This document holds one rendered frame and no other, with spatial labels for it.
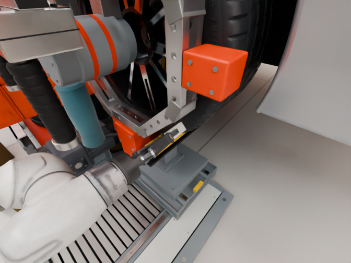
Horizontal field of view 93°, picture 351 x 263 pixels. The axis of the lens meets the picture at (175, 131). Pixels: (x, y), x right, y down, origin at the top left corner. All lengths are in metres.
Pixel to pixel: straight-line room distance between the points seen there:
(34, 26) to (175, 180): 0.77
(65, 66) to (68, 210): 0.28
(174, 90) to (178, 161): 0.64
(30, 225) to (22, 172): 0.14
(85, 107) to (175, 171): 0.53
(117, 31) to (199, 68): 0.25
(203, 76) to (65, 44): 0.21
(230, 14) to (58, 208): 0.44
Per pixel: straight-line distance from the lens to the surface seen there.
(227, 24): 0.37
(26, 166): 0.48
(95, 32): 0.46
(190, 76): 0.32
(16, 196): 0.48
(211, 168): 1.05
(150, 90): 0.61
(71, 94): 0.62
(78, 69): 0.45
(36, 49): 0.28
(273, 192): 1.27
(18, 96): 0.96
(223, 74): 0.28
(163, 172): 0.91
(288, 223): 1.20
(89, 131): 0.69
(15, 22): 0.28
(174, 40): 0.33
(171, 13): 0.33
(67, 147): 0.35
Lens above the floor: 0.97
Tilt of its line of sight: 41 degrees down
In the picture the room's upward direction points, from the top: straight up
